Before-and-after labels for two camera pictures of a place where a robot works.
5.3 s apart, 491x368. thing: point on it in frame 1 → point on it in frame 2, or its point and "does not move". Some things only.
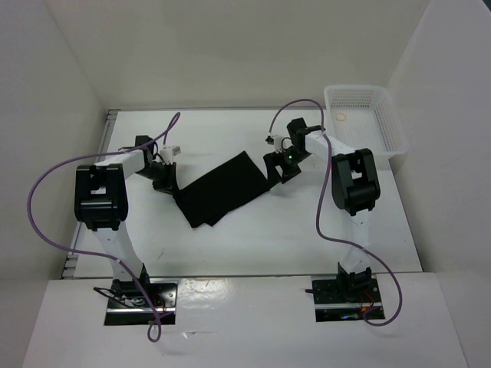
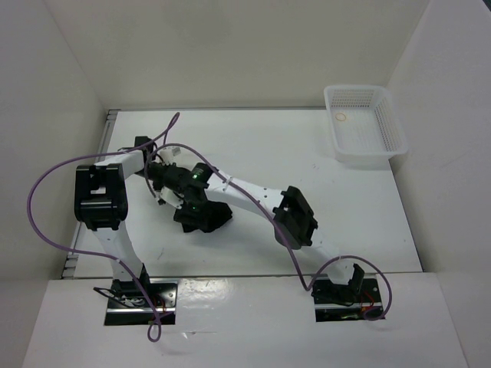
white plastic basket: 364,116 does not move
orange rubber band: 341,119 does not move
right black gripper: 274,177 → 184,198
